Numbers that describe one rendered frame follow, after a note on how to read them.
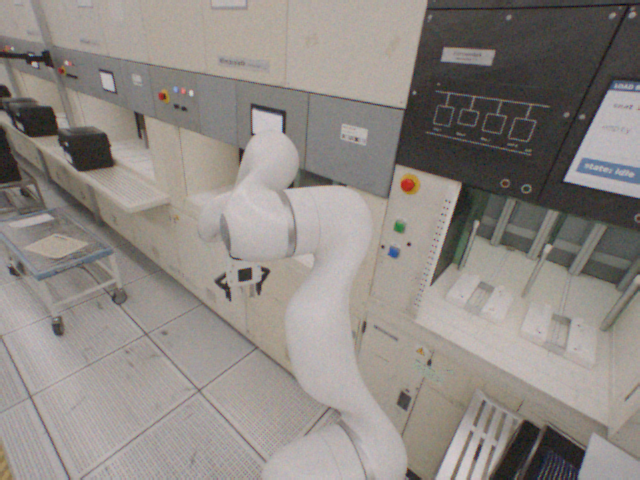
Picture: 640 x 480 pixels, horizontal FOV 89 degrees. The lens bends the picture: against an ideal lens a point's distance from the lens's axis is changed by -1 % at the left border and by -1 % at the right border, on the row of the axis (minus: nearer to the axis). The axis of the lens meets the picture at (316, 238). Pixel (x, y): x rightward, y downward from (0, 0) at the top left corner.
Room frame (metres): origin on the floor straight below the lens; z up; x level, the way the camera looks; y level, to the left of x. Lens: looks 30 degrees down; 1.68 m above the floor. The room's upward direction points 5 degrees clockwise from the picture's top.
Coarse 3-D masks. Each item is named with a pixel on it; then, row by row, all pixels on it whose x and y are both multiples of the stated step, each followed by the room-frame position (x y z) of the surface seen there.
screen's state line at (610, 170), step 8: (584, 160) 0.74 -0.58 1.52; (592, 160) 0.74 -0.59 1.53; (600, 160) 0.73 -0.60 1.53; (584, 168) 0.74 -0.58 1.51; (592, 168) 0.73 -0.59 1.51; (600, 168) 0.72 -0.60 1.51; (608, 168) 0.72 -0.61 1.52; (616, 168) 0.71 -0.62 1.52; (624, 168) 0.70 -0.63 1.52; (632, 168) 0.69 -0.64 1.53; (600, 176) 0.72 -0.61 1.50; (608, 176) 0.71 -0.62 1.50; (616, 176) 0.70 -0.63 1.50; (624, 176) 0.70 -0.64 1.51; (632, 176) 0.69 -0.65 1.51
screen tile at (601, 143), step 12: (612, 108) 0.74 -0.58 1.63; (624, 108) 0.73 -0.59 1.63; (636, 108) 0.72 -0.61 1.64; (600, 120) 0.75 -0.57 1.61; (612, 120) 0.74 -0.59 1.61; (624, 120) 0.73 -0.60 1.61; (636, 120) 0.72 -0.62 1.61; (600, 132) 0.74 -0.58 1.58; (600, 144) 0.74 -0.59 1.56; (612, 144) 0.72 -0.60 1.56; (624, 144) 0.71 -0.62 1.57; (636, 144) 0.70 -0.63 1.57; (624, 156) 0.71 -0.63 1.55; (636, 156) 0.70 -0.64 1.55
